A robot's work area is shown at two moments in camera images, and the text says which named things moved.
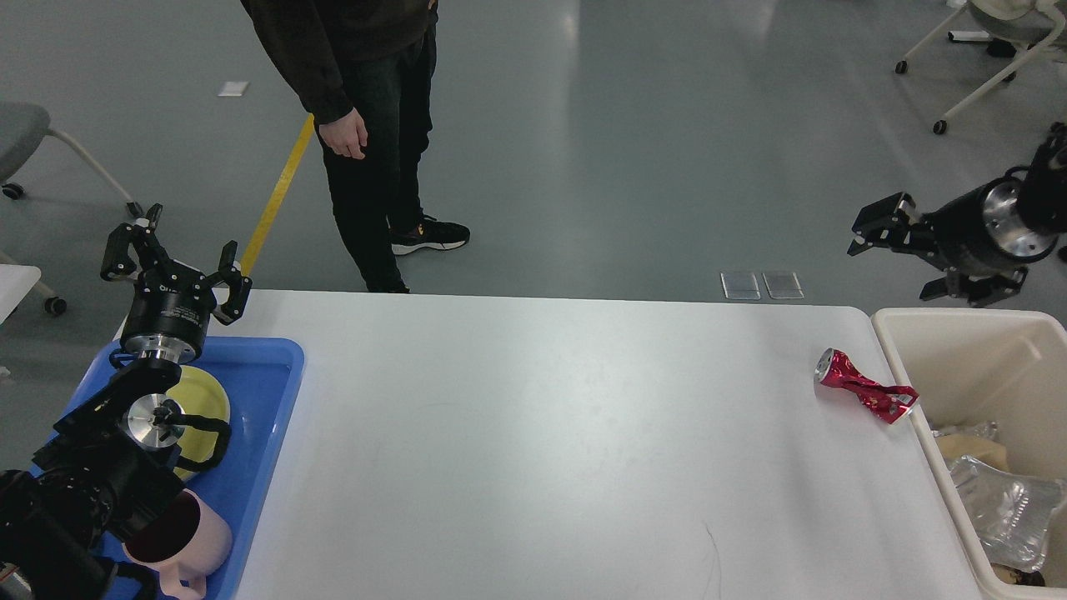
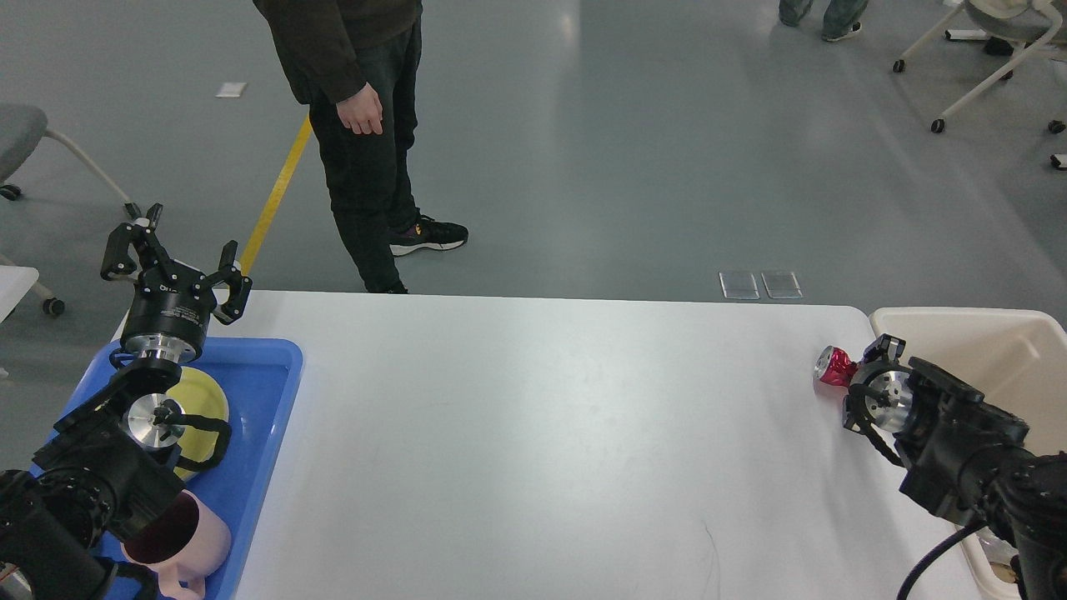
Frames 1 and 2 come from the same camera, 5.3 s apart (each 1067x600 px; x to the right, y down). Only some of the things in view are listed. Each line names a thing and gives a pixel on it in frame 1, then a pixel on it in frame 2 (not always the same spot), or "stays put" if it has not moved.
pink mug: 186,540 stays put
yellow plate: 202,393 stays put
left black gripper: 169,316 stays put
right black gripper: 982,235 → 882,389
